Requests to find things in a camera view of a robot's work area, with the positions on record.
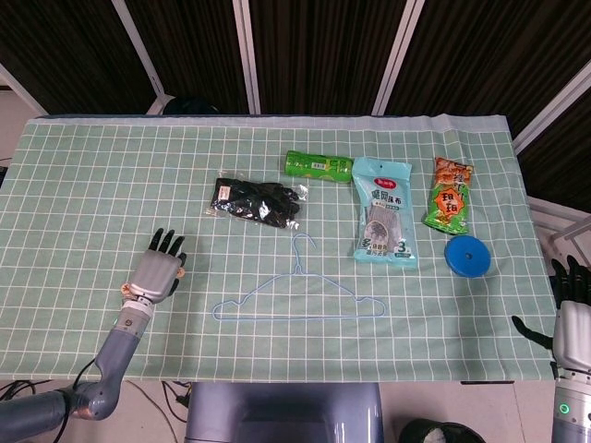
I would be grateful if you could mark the black gloves in clear bag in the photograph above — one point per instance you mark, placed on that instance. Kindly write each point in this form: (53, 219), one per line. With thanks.
(258, 203)

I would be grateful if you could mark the white partition post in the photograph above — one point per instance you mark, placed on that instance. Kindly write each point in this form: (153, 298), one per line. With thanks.
(23, 90)
(247, 55)
(138, 46)
(397, 55)
(554, 108)

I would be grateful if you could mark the green checked tablecloth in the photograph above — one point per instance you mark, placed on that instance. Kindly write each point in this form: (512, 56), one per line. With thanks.
(138, 184)

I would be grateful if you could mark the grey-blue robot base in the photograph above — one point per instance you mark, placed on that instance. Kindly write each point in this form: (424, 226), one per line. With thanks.
(277, 406)

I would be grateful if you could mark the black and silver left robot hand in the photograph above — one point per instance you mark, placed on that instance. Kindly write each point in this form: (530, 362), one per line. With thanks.
(154, 277)

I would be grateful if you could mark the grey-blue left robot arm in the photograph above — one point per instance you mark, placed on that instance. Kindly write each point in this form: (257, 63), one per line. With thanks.
(120, 341)

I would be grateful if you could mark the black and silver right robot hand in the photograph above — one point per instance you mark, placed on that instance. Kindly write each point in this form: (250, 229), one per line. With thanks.
(575, 337)

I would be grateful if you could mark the black object behind table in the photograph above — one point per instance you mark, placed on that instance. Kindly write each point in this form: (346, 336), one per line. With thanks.
(191, 107)

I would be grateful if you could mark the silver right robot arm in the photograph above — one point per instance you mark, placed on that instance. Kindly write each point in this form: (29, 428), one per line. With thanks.
(575, 415)

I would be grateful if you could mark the blue round disc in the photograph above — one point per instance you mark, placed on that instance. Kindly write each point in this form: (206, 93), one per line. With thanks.
(461, 258)

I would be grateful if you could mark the light blue cleaning cloth package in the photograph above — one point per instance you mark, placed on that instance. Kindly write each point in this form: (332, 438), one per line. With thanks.
(383, 207)

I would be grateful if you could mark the green roll pack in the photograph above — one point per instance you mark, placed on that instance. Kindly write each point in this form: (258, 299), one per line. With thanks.
(314, 166)

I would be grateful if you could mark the round wooden chess piece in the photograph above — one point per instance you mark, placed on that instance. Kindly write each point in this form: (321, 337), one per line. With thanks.
(181, 272)
(124, 289)

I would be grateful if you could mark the green and orange snack bag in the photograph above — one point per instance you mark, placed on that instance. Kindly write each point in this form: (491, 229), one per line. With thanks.
(448, 203)

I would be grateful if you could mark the white metal frame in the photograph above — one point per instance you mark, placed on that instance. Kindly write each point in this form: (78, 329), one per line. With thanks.
(568, 226)

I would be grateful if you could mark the black trash bin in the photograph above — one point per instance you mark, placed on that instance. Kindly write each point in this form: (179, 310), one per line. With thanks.
(415, 434)

